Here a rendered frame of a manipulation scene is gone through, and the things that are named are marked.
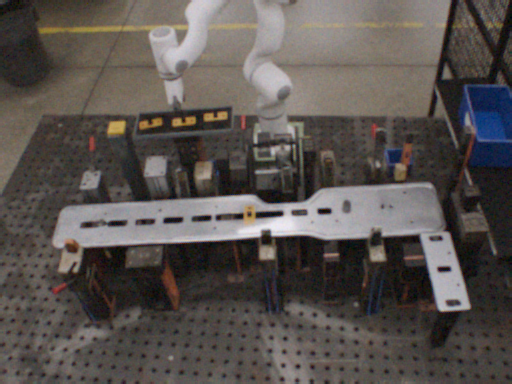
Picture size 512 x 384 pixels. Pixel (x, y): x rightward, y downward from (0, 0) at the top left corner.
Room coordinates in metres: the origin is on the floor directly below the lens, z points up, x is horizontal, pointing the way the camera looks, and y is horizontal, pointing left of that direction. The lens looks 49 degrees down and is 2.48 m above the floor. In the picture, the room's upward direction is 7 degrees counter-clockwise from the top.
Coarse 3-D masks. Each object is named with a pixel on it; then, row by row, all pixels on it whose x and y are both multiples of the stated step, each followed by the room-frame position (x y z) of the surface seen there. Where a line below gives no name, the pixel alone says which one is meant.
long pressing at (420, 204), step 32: (320, 192) 1.23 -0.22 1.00; (352, 192) 1.22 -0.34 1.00; (384, 192) 1.20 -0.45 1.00; (416, 192) 1.18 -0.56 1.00; (64, 224) 1.24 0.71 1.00; (128, 224) 1.20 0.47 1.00; (160, 224) 1.18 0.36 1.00; (192, 224) 1.16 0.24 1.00; (224, 224) 1.15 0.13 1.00; (256, 224) 1.13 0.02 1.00; (288, 224) 1.11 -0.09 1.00; (320, 224) 1.09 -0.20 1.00; (352, 224) 1.08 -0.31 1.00; (384, 224) 1.06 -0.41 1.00; (416, 224) 1.04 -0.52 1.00
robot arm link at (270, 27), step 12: (264, 0) 1.74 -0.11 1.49; (264, 12) 1.71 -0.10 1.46; (276, 12) 1.71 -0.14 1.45; (264, 24) 1.69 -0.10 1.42; (276, 24) 1.69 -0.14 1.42; (264, 36) 1.69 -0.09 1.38; (276, 36) 1.68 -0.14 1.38; (264, 48) 1.68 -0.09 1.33; (276, 48) 1.69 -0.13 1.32; (252, 60) 1.73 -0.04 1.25; (264, 60) 1.74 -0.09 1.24; (252, 72) 1.71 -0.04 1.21; (252, 84) 1.70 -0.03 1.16
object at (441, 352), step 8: (448, 304) 0.74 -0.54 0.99; (456, 304) 0.74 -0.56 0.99; (440, 312) 0.75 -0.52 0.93; (448, 312) 0.72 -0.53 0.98; (456, 312) 0.72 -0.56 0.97; (440, 320) 0.74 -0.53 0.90; (448, 320) 0.72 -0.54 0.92; (432, 328) 0.76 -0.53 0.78; (440, 328) 0.72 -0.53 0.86; (448, 328) 0.73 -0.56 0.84; (432, 336) 0.75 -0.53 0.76; (440, 336) 0.73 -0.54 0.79; (432, 344) 0.73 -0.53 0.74; (440, 344) 0.72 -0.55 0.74; (432, 352) 0.71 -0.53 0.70; (440, 352) 0.71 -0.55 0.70
